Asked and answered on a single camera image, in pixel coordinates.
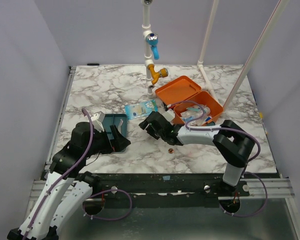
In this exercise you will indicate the teal divided tray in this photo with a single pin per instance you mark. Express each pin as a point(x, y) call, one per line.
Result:
point(113, 119)

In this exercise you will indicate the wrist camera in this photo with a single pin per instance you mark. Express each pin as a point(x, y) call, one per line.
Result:
point(97, 121)
point(169, 115)

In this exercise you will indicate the black-handled bandage scissors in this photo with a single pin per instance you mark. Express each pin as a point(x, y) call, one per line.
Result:
point(119, 127)

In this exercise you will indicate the blue cotton swab bag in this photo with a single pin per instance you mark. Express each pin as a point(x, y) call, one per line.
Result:
point(141, 109)

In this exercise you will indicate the blue-labelled bandage roll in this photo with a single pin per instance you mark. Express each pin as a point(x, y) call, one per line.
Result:
point(208, 120)

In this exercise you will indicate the small band-aid packet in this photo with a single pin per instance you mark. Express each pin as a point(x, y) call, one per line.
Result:
point(198, 110)

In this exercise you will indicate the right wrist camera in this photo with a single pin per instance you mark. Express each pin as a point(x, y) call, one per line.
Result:
point(169, 115)

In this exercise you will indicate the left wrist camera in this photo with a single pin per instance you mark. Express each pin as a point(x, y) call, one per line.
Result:
point(97, 121)

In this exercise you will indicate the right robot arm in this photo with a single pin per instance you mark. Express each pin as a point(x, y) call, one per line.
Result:
point(233, 143)

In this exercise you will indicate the blue white wipe packet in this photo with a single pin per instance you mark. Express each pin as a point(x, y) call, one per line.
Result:
point(187, 116)

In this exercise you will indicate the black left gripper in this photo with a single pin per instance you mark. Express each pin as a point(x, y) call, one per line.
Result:
point(119, 143)

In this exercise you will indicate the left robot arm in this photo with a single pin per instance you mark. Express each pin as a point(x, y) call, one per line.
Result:
point(65, 189)

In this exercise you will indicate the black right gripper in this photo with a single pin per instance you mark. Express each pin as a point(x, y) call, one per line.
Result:
point(153, 124)

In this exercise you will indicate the blue faucet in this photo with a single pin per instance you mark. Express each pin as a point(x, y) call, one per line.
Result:
point(152, 40)

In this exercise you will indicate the orange medicine kit box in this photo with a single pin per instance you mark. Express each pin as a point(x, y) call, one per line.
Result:
point(182, 91)

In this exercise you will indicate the yellow faucet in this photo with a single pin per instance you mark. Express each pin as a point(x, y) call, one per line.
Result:
point(162, 73)

